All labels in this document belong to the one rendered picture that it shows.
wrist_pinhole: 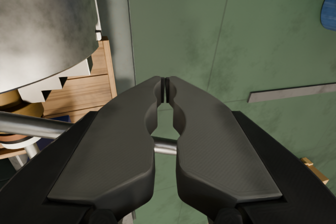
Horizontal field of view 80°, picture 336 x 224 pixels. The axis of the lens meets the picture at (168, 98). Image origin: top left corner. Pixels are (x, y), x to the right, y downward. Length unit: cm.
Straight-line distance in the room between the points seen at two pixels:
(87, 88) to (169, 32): 106
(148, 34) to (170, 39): 17
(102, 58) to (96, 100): 13
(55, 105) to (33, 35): 43
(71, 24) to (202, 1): 143
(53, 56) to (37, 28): 3
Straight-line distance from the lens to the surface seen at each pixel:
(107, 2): 89
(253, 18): 194
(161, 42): 156
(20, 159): 80
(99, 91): 61
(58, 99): 63
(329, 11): 245
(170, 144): 15
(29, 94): 37
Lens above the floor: 142
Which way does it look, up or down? 52 degrees down
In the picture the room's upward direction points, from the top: 146 degrees clockwise
